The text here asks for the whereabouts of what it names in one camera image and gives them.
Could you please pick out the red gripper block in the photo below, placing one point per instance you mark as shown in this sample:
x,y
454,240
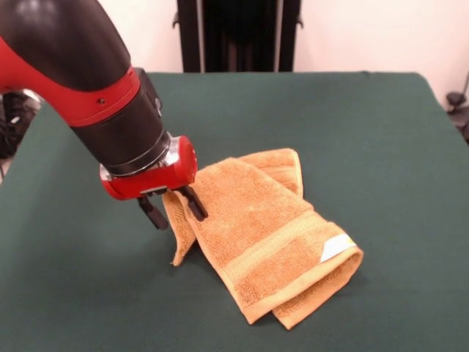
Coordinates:
x,y
165,179

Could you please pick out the tan terry towel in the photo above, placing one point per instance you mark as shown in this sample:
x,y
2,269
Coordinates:
x,y
264,227

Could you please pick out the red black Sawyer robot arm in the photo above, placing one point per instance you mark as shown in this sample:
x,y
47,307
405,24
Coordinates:
x,y
73,66

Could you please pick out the dark green table cloth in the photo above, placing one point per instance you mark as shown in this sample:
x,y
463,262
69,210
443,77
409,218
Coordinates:
x,y
366,146

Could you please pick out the black robot pedestal stand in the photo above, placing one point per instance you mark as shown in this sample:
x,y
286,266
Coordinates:
x,y
238,36

